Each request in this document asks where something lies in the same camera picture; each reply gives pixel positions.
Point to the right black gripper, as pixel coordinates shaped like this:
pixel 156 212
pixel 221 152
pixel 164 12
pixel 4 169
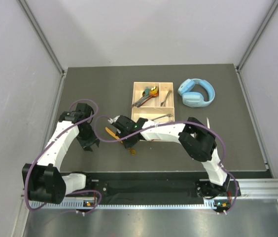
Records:
pixel 130 144

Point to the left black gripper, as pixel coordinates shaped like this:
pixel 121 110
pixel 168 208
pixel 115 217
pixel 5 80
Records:
pixel 86 143

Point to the gold butter knife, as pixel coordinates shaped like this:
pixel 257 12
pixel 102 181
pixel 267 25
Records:
pixel 111 133

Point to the cream divided utensil box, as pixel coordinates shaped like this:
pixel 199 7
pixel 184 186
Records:
pixel 152 109

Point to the orange silicone spoon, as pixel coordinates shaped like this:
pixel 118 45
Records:
pixel 150 97

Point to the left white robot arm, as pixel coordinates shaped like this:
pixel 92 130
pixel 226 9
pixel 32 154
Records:
pixel 42 179

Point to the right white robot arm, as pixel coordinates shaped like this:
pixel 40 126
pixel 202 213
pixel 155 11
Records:
pixel 193 136

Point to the silver fork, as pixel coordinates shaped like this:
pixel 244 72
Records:
pixel 165 100

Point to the light blue headphones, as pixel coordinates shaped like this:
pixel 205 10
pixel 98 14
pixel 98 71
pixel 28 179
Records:
pixel 195 99

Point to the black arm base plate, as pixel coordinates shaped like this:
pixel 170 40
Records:
pixel 191 188

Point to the slotted cable duct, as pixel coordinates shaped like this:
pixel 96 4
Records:
pixel 89 203

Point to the left aluminium frame post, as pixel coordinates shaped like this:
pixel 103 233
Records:
pixel 40 34

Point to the aluminium frame post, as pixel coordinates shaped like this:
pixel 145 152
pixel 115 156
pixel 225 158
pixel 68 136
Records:
pixel 40 34
pixel 258 34

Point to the aluminium front rail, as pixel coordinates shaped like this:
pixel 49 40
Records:
pixel 260 188

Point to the right aluminium frame post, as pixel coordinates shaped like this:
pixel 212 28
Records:
pixel 258 34

